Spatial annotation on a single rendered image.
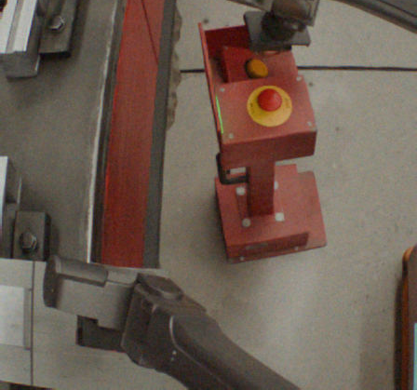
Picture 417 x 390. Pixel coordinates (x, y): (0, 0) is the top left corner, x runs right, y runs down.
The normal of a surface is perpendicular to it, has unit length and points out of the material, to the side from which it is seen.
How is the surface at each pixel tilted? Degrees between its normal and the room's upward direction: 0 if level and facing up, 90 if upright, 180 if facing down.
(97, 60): 0
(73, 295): 36
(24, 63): 90
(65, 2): 0
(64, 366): 0
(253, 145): 90
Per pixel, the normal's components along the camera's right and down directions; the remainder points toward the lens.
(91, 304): 0.28, 0.19
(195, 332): 0.29, -0.92
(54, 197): -0.06, -0.33
